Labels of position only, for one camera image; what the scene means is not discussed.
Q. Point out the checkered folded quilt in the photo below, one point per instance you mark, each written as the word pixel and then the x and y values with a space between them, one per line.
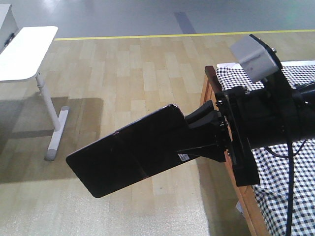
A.
pixel 271 193

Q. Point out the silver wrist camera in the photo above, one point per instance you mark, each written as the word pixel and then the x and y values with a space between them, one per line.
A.
pixel 256 58

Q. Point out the black foldable phone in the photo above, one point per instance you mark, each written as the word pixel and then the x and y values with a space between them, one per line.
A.
pixel 131 154

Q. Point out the white adjustable table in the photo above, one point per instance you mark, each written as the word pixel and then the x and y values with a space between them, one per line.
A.
pixel 22 52

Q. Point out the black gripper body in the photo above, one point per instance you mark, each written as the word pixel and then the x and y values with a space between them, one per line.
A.
pixel 244 166

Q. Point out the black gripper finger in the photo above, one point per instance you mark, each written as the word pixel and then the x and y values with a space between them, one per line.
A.
pixel 210 151
pixel 203 118

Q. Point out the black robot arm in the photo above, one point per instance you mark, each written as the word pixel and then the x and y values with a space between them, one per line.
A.
pixel 242 120

